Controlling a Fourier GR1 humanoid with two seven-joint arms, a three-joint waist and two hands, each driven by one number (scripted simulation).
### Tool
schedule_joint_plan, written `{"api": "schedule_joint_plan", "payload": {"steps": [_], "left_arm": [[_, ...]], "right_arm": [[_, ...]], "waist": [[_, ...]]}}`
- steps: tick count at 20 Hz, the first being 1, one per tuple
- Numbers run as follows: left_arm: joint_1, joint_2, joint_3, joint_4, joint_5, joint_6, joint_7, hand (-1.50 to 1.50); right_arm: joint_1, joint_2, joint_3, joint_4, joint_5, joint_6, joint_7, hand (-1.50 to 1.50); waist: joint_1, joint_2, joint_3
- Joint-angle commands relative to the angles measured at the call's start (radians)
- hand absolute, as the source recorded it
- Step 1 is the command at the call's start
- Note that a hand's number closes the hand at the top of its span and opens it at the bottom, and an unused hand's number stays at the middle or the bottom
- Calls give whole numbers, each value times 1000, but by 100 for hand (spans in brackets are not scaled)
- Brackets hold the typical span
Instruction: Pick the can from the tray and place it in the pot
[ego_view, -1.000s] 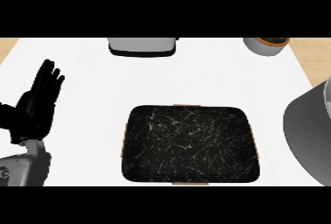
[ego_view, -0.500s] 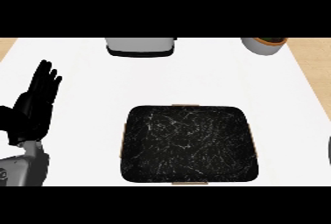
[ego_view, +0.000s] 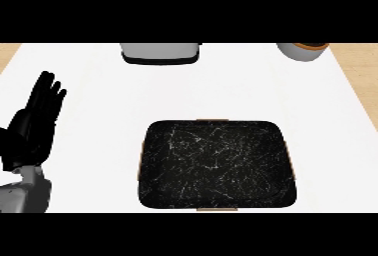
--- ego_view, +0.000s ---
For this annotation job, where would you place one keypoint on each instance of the pale grey appliance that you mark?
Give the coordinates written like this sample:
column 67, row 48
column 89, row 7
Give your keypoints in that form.
column 160, row 52

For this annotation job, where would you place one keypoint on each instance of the grey pot with wooden rim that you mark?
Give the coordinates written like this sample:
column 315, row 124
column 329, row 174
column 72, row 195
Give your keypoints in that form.
column 302, row 51

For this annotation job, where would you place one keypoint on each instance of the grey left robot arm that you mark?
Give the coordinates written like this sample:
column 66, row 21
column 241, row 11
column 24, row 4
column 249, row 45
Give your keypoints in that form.
column 27, row 193

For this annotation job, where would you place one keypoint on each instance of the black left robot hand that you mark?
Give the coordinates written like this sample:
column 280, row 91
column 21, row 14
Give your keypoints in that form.
column 35, row 126

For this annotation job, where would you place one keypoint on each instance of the black marble square tray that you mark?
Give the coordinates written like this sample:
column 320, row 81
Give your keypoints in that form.
column 216, row 165

